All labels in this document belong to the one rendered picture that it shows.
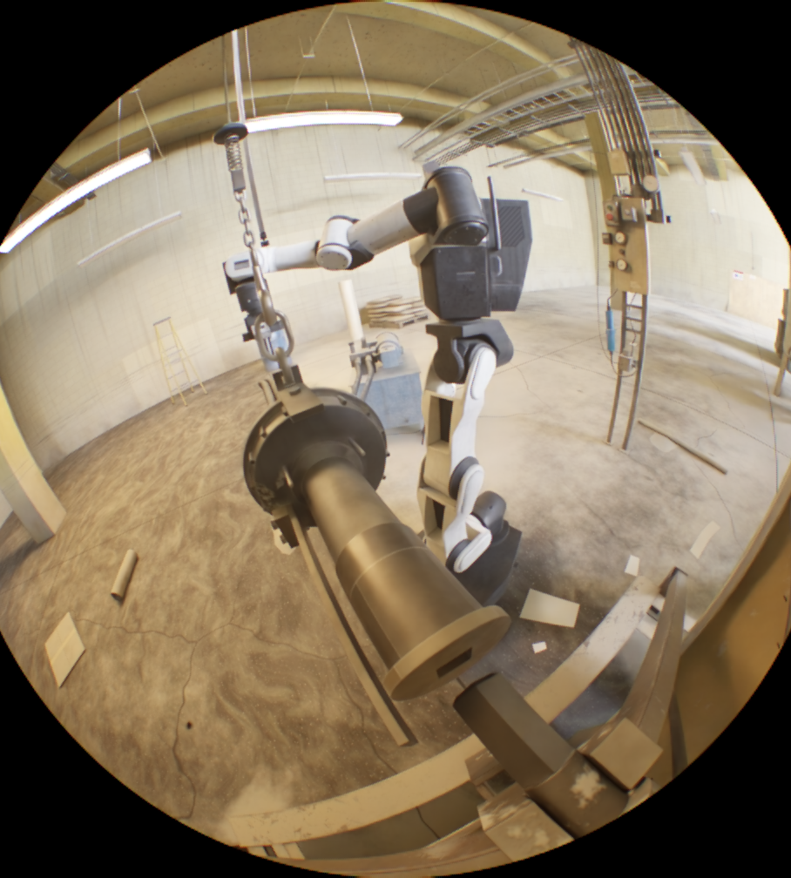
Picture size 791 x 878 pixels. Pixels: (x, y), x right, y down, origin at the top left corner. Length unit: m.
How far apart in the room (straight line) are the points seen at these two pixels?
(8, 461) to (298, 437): 4.44
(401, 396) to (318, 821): 2.36
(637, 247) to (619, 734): 1.98
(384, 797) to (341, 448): 0.99
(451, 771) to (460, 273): 1.31
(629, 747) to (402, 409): 2.22
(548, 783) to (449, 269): 0.82
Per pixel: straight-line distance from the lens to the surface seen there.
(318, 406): 0.43
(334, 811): 1.12
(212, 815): 1.61
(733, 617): 1.07
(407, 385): 2.19
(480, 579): 1.23
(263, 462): 0.53
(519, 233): 0.78
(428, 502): 1.01
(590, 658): 1.15
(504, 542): 1.35
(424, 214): 0.62
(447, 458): 0.86
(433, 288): 0.74
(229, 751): 1.52
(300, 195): 8.85
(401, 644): 0.28
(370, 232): 0.67
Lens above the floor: 1.23
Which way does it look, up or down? 31 degrees down
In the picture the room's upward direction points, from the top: 12 degrees counter-clockwise
